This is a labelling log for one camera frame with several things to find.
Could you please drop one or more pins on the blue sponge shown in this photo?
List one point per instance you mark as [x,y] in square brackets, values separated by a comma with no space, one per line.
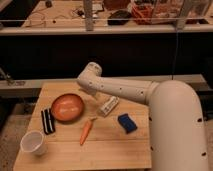
[127,123]

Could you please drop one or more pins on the translucent plastic cup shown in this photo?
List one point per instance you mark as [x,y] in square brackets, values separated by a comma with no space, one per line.
[33,143]

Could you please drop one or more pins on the orange carrot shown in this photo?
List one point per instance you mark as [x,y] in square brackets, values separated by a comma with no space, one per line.
[86,129]

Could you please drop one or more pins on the orange ceramic bowl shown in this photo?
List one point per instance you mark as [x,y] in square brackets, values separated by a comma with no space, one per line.
[67,107]

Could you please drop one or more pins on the orange box on bench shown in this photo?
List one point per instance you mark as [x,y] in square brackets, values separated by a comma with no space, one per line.
[142,14]

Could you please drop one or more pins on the grey metal post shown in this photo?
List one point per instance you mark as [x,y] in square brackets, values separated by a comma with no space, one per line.
[88,14]
[182,18]

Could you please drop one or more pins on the black object on bench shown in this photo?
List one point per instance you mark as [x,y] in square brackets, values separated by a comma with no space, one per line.
[119,17]

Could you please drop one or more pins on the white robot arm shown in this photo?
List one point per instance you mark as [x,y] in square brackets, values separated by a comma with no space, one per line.
[177,129]

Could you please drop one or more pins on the grey metal post right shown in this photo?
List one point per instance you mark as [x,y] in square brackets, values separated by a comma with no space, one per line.
[182,18]

